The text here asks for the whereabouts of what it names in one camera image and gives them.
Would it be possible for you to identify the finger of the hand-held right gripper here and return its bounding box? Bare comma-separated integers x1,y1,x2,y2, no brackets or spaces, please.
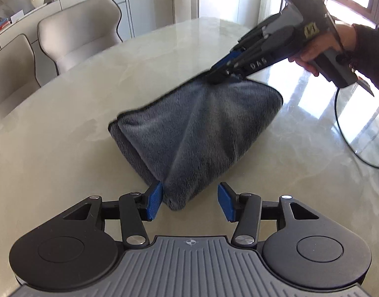
206,44,289,85
212,13,289,70

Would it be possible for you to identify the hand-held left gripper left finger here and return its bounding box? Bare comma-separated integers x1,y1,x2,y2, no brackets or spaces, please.
66,181,163,248

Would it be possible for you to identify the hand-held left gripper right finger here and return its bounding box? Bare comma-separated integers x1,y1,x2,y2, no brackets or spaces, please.
218,182,318,248

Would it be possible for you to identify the blue and grey towel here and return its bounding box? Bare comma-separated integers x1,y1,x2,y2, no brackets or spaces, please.
108,76,284,211

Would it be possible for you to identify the person's right forearm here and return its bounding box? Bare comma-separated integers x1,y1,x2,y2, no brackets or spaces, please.
352,22,379,97

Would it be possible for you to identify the person's right hand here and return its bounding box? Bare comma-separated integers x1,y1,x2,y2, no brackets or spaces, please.
288,24,359,77

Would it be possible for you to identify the white rounded cabinet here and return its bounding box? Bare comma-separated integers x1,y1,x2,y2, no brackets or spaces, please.
198,0,265,26

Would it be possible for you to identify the grey upholstered chair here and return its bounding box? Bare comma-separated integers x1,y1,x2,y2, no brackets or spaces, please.
0,33,42,126
37,0,124,75

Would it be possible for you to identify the black cable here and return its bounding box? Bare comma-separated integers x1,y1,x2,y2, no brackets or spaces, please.
333,86,379,170

